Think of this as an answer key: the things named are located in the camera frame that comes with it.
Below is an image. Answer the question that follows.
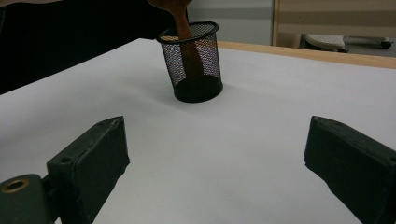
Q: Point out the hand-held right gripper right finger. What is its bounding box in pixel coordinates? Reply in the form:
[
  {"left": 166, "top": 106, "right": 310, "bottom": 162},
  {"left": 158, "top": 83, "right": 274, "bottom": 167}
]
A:
[{"left": 303, "top": 115, "right": 396, "bottom": 224}]

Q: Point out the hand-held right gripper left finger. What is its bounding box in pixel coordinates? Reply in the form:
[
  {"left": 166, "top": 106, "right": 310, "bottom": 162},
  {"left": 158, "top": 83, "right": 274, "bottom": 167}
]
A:
[{"left": 46, "top": 115, "right": 131, "bottom": 224}]

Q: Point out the black mesh pen cup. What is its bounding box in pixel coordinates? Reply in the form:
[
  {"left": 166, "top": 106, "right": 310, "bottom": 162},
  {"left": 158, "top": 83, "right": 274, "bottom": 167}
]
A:
[{"left": 156, "top": 21, "right": 224, "bottom": 104}]

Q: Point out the brown wooden hairbrush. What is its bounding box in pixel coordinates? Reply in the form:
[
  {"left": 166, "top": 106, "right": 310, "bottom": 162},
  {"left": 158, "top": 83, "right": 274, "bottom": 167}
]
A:
[{"left": 147, "top": 0, "right": 205, "bottom": 82}]

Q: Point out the wooden table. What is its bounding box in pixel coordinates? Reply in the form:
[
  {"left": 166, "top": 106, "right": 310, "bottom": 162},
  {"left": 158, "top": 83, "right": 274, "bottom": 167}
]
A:
[{"left": 217, "top": 40, "right": 396, "bottom": 70}]

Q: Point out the grey chair base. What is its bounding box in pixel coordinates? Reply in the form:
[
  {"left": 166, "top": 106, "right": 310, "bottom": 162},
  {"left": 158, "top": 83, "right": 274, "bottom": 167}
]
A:
[{"left": 304, "top": 33, "right": 394, "bottom": 54}]

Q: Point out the black curtain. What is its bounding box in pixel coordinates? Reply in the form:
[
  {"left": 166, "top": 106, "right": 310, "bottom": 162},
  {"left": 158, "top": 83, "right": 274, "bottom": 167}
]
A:
[{"left": 0, "top": 0, "right": 189, "bottom": 96}]

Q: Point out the light wooden desk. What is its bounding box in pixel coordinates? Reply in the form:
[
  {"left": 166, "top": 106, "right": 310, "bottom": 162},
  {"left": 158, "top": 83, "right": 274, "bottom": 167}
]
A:
[{"left": 271, "top": 0, "right": 396, "bottom": 49}]

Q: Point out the white cabinet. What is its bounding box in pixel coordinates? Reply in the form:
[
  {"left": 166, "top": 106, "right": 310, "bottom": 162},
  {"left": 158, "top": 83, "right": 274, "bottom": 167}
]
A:
[{"left": 186, "top": 0, "right": 276, "bottom": 47}]

